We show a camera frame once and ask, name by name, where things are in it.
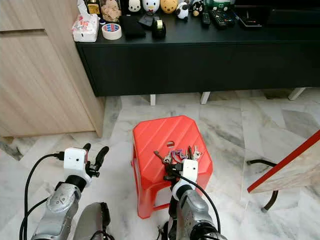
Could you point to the white tape roll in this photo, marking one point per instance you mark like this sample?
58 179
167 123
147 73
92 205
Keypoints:
111 31

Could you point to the red-edged wooden table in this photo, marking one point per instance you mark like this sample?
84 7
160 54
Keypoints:
290 172

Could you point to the light wood cabinet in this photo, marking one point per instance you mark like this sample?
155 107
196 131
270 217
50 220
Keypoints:
40 75

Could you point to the small black remote control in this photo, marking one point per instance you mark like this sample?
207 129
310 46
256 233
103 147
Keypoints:
205 18

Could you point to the dark bottle with gold label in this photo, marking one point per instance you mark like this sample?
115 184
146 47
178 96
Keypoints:
93 6

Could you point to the black and white figurine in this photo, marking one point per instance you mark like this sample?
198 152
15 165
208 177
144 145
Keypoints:
197 7

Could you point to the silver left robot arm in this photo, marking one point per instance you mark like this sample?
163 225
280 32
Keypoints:
60 210

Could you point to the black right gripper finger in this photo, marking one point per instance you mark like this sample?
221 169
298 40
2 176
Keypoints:
180 161
168 164

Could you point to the white tissue pack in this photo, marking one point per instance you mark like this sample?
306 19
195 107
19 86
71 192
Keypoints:
85 29

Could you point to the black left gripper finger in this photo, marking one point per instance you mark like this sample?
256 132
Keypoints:
87 146
101 155

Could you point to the small white figurine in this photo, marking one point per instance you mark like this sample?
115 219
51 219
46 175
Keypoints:
134 5

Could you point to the yellow bear figurine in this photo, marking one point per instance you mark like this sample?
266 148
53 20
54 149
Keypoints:
169 5

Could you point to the green container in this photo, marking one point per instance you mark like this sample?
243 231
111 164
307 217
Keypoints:
220 4

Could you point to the black wallet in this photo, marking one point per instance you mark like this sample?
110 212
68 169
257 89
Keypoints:
132 27

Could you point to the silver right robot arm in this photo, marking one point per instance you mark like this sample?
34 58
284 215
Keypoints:
195 217

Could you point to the black tape dispenser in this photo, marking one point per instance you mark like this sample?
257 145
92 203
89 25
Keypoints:
159 28

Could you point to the bunch of keys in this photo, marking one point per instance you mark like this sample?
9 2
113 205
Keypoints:
177 153

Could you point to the red plastic stool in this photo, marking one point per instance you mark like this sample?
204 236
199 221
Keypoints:
160 135

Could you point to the black sideboard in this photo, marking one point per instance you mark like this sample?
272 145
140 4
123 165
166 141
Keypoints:
200 65

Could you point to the black curved table leg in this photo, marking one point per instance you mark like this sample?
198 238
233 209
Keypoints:
262 162

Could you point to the large black remote control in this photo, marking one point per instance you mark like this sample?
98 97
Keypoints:
222 19

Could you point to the silver left robot leg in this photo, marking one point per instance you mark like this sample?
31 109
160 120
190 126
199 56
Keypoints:
90 222

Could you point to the dark angular object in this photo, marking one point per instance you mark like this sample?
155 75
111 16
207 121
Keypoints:
147 20

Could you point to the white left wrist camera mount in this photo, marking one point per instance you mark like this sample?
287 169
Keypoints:
74 161

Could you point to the panda figurine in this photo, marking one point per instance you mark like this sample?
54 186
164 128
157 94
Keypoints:
183 11

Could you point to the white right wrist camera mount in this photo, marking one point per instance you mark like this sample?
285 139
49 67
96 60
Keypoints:
190 169

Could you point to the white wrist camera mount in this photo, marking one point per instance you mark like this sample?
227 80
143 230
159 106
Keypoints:
74 161
190 169

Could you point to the clear snack jar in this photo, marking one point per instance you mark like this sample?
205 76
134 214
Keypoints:
110 10

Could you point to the black television base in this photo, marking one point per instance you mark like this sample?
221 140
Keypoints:
292 16

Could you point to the flat black device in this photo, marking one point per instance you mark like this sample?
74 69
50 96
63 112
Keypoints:
249 17

